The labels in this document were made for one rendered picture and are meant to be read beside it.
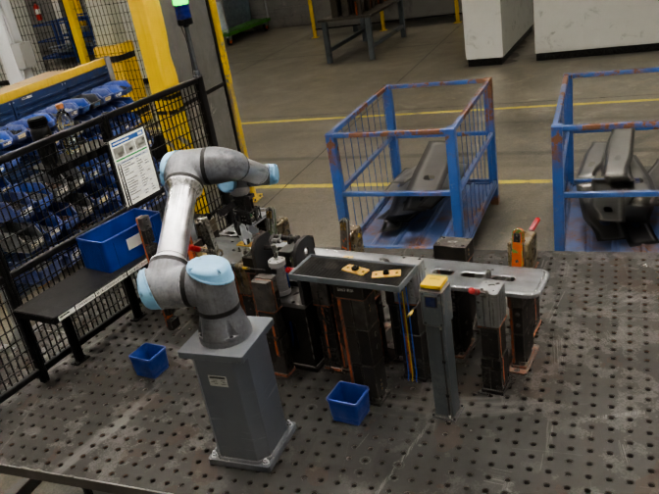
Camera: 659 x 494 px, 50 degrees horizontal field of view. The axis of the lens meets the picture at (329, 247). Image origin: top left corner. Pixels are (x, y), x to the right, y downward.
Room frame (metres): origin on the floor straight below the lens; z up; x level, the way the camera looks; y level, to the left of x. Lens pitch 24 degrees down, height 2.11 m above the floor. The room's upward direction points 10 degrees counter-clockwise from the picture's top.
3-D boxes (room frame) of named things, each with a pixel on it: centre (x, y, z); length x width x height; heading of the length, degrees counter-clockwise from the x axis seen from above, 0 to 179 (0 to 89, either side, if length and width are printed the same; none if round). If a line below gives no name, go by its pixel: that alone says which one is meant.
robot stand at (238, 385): (1.76, 0.33, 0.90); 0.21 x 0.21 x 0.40; 65
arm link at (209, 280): (1.76, 0.34, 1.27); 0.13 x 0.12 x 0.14; 79
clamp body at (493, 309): (1.84, -0.45, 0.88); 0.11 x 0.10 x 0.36; 147
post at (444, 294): (1.75, -0.27, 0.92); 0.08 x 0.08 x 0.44; 57
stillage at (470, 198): (4.58, -0.70, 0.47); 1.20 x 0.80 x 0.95; 154
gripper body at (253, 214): (2.58, 0.29, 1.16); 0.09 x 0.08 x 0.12; 57
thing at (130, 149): (2.94, 0.76, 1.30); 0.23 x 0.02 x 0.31; 147
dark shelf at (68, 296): (2.63, 0.82, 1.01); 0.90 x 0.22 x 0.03; 147
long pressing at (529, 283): (2.30, -0.06, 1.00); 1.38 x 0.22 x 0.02; 57
